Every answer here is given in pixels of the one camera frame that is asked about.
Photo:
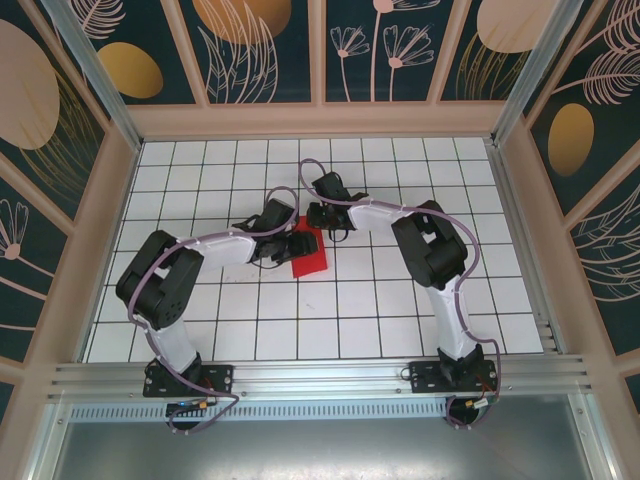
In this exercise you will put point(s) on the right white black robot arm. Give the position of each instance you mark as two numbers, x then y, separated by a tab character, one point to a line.
447	320

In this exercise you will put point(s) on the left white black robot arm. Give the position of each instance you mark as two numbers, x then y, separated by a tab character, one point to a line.
175	345

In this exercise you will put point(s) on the yellow power connector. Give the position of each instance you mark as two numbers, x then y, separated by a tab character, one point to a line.
480	402
200	403

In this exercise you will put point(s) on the grey metal shelf plate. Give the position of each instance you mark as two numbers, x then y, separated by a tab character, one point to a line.
325	450

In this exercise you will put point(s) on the aluminium mounting rail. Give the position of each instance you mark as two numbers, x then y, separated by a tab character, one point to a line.
325	375

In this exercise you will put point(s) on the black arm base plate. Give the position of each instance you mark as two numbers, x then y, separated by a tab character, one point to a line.
425	375
220	377

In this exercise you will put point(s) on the aluminium side rail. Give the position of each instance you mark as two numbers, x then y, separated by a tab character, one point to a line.
525	250

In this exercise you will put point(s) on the aluminium frame post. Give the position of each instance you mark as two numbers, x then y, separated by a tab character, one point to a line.
523	80
98	80

